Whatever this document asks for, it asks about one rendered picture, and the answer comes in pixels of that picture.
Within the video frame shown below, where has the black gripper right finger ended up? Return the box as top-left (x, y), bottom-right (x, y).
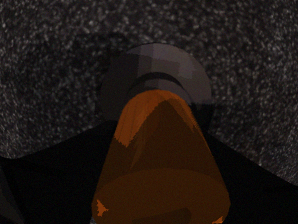
top-left (202, 132), bottom-right (298, 224)

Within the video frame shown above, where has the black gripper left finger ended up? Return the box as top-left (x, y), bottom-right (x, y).
top-left (0, 120), bottom-right (117, 224)

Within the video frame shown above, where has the orange knob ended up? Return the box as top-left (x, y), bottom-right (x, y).
top-left (92, 89), bottom-right (231, 224)

